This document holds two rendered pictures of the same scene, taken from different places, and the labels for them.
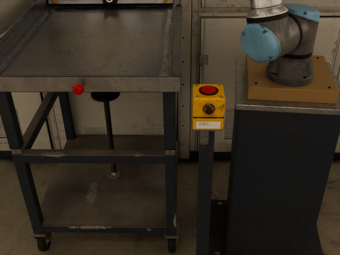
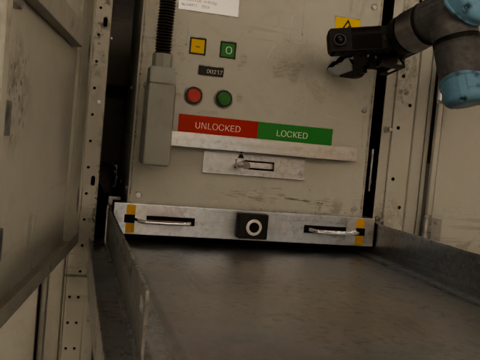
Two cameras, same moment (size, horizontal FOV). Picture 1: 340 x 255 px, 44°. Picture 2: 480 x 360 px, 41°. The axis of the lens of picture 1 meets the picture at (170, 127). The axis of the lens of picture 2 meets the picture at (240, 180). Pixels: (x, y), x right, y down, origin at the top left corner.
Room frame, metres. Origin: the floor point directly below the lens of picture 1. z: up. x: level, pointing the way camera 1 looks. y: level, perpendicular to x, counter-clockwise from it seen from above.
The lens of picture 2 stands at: (0.59, 0.64, 1.05)
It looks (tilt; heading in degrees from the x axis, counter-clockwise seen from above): 3 degrees down; 343
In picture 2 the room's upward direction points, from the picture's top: 5 degrees clockwise
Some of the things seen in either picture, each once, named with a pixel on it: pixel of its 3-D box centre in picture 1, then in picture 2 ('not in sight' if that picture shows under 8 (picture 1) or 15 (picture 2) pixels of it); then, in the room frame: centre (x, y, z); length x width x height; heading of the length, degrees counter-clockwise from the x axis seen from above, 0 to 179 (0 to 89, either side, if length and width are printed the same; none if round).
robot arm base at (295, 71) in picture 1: (291, 61); not in sight; (1.23, -0.39, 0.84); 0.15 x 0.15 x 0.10
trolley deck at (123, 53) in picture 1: (98, 41); (300, 303); (1.48, 0.26, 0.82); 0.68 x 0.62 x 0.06; 178
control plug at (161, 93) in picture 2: not in sight; (157, 116); (1.75, 0.46, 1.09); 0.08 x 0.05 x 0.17; 178
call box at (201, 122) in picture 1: (207, 107); not in sight; (0.94, -0.10, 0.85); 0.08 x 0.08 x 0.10; 88
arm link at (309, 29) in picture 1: (296, 27); not in sight; (1.22, -0.39, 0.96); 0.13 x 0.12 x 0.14; 131
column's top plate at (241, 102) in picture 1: (286, 84); not in sight; (1.27, -0.40, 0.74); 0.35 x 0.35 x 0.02; 82
